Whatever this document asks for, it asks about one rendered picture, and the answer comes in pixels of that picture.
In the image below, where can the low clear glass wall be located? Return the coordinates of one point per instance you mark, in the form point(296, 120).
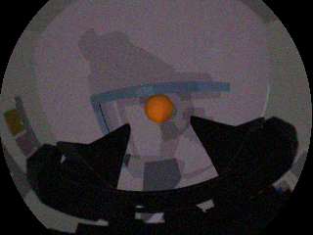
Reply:
point(112, 123)

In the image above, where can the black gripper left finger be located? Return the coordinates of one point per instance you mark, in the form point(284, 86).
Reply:
point(103, 156)

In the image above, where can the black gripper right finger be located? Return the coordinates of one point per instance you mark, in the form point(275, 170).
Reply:
point(222, 142)

